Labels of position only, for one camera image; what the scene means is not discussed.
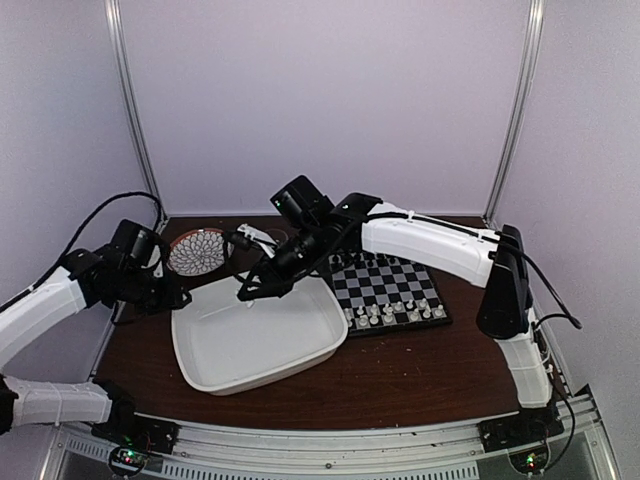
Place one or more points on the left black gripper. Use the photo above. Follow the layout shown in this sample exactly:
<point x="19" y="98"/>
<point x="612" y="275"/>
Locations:
<point x="172" y="297"/>

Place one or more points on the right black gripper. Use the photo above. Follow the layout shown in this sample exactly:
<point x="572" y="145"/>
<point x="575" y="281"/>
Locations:
<point x="278" y="281"/>

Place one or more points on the white rectangular tray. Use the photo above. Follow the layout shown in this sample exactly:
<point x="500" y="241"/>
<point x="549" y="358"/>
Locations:
<point x="224" y="346"/>

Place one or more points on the white chess queen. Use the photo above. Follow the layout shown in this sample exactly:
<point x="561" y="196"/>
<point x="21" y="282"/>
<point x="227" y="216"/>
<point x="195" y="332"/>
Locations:
<point x="388" y="316"/>

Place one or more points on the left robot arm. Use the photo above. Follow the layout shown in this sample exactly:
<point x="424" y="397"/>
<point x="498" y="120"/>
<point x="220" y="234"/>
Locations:
<point x="132" y="269"/>

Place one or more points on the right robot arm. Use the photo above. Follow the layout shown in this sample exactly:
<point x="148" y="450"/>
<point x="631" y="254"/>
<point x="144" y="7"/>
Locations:
<point x="491" y="260"/>

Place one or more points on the black chess pieces row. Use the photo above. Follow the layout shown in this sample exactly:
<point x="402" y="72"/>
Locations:
<point x="361" y="260"/>

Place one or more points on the clear drinking glass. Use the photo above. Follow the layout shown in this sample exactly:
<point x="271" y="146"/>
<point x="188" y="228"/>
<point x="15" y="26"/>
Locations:
<point x="277" y="234"/>

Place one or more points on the patterned ceramic plate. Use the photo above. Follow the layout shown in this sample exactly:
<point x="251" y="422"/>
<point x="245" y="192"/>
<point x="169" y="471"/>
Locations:
<point x="198" y="252"/>

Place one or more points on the black and white chessboard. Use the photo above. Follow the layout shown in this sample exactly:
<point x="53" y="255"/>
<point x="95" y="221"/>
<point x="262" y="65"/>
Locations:
<point x="406" y="281"/>

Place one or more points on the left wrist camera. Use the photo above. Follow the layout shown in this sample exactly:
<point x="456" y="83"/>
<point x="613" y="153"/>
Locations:
<point x="157" y="261"/>

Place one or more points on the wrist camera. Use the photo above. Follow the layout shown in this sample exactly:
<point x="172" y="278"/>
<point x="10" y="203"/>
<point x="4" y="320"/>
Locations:
<point x="157" y="261"/>
<point x="246" y="236"/>

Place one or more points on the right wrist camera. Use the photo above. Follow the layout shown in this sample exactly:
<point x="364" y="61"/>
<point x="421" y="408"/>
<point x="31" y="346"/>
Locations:
<point x="246" y="236"/>

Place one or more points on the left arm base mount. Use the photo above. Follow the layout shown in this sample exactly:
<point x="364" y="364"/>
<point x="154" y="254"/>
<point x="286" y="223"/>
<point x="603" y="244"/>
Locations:
<point x="143" y="434"/>

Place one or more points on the front aluminium rail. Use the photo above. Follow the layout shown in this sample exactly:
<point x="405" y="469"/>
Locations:
<point x="455" y="450"/>

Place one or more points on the left aluminium frame post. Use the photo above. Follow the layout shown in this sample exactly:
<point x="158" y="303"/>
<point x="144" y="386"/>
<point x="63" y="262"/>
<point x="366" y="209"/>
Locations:
<point x="117" y="37"/>

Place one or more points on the aluminium frame post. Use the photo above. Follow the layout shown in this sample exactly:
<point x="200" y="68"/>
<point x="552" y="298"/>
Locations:
<point x="527" y="69"/>
<point x="117" y="37"/>

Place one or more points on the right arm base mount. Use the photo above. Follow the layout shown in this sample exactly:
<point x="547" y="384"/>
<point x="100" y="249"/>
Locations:
<point x="526" y="427"/>

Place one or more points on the right aluminium frame post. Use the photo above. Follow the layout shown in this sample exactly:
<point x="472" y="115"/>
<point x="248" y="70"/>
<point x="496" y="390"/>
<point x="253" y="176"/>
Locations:
<point x="527" y="69"/>

